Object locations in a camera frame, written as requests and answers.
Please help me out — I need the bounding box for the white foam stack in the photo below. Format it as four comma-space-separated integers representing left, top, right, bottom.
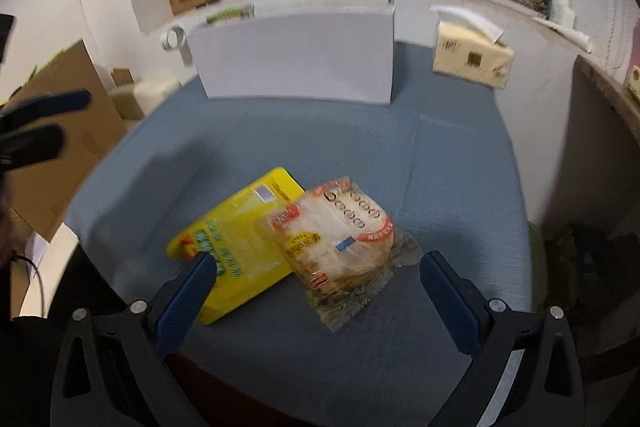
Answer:
550, 0, 577, 26

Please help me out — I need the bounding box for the blue grey tablecloth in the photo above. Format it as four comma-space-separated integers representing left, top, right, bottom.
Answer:
65, 39, 533, 427

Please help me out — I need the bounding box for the brown wooden cabinet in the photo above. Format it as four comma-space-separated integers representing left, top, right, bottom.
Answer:
565, 54, 640, 233

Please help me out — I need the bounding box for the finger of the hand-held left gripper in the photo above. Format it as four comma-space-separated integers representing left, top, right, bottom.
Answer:
0, 89, 92, 134
0, 124, 66, 172

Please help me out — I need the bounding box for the cream ottoman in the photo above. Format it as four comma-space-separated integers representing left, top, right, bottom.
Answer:
110, 79, 181, 121

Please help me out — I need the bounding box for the yellow snack packet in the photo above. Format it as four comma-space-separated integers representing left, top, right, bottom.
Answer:
166, 167, 307, 325

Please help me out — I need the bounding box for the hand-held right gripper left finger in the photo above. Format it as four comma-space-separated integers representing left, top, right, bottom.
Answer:
50, 251, 218, 427

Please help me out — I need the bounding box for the cardboard box at left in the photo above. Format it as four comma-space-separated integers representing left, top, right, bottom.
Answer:
0, 39, 129, 244

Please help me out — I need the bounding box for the cream tissue box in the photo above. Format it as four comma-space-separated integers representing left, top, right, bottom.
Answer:
431, 5, 515, 90

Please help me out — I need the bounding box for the large round pastry packet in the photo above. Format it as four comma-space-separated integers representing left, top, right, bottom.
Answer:
257, 177, 423, 333

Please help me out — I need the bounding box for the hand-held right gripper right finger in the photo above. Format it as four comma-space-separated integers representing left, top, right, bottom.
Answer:
419, 251, 586, 427

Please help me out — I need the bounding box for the white paper sheet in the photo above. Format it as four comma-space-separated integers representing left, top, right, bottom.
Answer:
10, 222, 82, 319

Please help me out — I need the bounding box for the tape roll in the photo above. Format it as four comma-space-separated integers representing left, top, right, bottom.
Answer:
161, 25, 194, 66

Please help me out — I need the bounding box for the white storage box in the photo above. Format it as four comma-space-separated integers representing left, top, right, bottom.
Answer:
187, 0, 397, 105

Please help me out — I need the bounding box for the flat white foam piece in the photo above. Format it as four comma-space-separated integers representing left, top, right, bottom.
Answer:
532, 16, 594, 54

